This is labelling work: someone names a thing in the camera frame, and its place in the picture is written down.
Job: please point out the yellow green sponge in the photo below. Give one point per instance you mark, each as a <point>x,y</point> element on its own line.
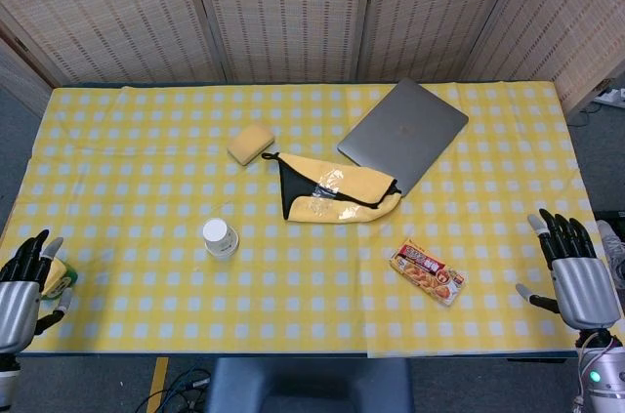
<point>250,142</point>

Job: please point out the red curry roux box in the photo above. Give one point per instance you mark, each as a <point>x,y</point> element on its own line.
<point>429,274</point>

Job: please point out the green tub with yellow lid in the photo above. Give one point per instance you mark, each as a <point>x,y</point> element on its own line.
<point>61,274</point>

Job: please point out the white plastic bottle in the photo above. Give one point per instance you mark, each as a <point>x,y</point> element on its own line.
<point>219,236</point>

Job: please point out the white printed paper cup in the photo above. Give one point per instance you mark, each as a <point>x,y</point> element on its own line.
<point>226,254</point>

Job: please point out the yellow black folded cloth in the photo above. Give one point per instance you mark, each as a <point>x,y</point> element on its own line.
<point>337,188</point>

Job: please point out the yellow floor tape strip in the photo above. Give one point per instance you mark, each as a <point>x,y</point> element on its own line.
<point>157,384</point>

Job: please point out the white power strip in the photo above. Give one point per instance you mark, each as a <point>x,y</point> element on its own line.
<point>610,98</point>

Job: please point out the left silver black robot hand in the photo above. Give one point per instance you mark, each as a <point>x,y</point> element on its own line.
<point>17,308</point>

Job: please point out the woven folding screen panel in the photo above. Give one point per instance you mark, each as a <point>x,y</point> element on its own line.
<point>288,8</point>
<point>571,17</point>
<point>107,12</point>
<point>429,8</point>

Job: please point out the black floor box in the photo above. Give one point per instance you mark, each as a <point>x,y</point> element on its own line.
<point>612,216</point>

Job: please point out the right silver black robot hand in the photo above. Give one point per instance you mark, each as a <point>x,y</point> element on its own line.
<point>586,291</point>

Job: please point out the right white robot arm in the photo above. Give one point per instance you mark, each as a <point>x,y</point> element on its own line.
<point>603,374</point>

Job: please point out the grey closed laptop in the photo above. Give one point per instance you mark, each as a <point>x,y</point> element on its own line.
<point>403,132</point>

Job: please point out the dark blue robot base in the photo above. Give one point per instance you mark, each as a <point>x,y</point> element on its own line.
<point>307,386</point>

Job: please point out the yellow white checked tablecloth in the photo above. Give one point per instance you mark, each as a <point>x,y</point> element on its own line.
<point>312,286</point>

